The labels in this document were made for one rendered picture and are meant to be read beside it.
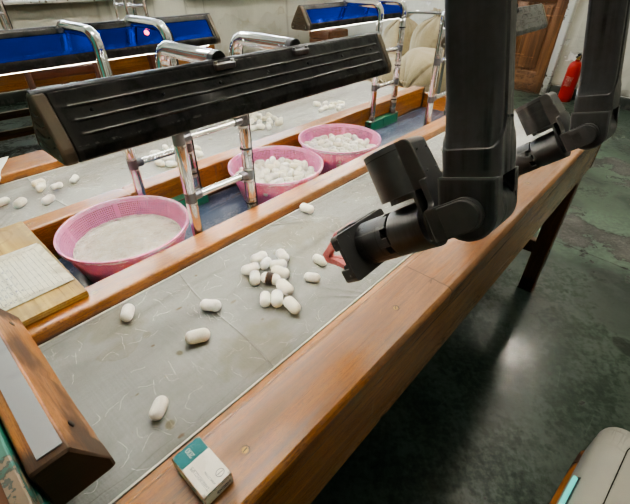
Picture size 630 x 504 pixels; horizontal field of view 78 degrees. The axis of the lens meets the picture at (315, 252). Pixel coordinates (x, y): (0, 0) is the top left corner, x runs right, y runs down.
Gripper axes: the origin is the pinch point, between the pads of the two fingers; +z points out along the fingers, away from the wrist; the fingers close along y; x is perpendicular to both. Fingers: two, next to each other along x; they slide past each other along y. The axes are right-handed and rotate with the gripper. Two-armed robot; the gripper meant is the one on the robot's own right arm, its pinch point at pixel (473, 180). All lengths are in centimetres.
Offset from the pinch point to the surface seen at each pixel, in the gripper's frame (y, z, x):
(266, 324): 58, 10, 0
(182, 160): 51, 20, -32
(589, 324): -76, 27, 86
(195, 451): 78, -2, 4
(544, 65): -447, 117, -27
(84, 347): 80, 23, -11
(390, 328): 47.1, -4.1, 9.4
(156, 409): 78, 7, 0
